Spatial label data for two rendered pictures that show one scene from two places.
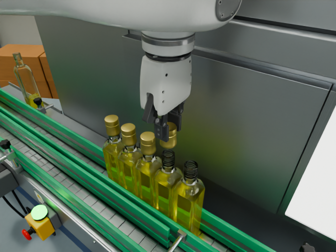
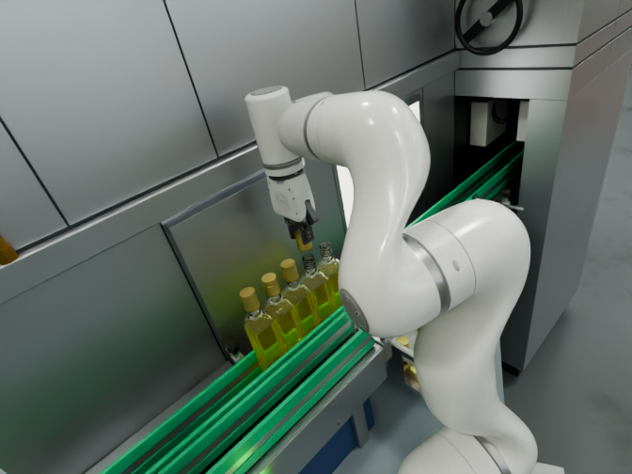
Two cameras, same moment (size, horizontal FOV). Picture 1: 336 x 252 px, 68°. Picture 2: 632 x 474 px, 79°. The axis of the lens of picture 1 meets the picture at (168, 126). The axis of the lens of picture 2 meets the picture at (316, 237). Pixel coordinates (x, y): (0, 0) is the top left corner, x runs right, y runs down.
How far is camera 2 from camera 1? 74 cm
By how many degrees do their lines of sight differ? 59
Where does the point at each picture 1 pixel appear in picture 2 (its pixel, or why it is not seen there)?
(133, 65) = (195, 247)
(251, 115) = not seen: hidden behind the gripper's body
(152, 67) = (302, 179)
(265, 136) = (318, 198)
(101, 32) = (114, 259)
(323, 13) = not seen: hidden behind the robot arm
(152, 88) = (307, 194)
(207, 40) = (253, 166)
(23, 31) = not seen: outside the picture
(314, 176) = (346, 197)
